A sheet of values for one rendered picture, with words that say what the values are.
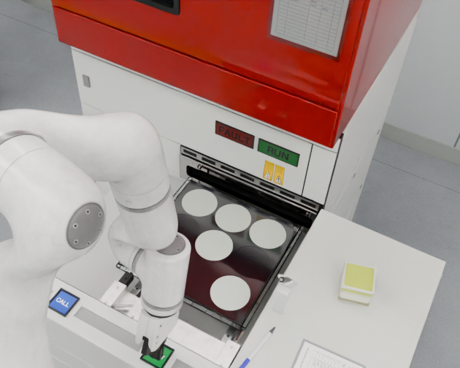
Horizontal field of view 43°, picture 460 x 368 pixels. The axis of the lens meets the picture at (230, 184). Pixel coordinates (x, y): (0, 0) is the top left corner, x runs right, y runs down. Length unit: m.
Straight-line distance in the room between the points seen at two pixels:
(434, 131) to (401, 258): 1.74
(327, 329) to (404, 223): 1.61
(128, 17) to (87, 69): 0.34
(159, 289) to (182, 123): 0.67
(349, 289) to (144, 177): 0.70
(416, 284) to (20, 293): 1.01
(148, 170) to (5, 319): 0.27
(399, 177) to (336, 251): 1.66
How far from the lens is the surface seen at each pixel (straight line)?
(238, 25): 1.32
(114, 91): 1.76
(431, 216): 3.03
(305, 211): 1.64
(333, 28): 1.21
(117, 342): 1.38
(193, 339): 1.46
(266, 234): 1.62
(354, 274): 1.42
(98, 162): 0.80
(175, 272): 1.09
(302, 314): 1.42
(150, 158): 0.82
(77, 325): 1.41
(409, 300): 1.50
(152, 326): 1.19
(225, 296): 1.50
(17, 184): 0.70
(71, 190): 0.68
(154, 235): 0.96
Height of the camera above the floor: 2.18
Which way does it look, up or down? 48 degrees down
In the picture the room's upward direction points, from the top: 4 degrees clockwise
